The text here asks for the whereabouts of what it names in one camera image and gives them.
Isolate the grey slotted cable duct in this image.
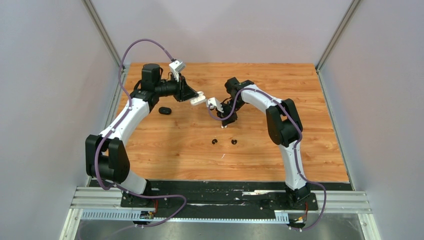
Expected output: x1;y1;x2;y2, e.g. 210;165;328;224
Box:
80;209;290;224

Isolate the white earbud charging case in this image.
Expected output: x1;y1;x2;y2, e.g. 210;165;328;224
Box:
189;91;207;106

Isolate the black earbud charging case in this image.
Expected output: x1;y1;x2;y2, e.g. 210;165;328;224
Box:
158;106;172;115

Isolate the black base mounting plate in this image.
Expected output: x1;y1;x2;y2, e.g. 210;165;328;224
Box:
120;180;319;218

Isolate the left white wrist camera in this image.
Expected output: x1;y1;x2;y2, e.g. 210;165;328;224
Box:
168;59;186;82

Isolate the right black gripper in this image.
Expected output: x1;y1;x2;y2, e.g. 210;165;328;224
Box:
216;98;246;127

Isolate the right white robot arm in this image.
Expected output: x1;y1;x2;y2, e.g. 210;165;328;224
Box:
216;77;311;209

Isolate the aluminium frame rail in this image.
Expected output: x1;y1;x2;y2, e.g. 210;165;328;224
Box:
60;187;381;240

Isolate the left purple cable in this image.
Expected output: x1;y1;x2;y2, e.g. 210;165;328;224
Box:
94;38;188;229

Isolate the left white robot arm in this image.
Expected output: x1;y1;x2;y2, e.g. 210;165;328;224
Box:
85;59;199;207

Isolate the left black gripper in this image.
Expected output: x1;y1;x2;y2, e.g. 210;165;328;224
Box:
154;72;199;103

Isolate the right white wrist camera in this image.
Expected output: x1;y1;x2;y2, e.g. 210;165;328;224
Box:
206;97;224;113

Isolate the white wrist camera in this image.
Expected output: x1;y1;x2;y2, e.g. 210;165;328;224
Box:
206;97;224;113
168;59;186;82

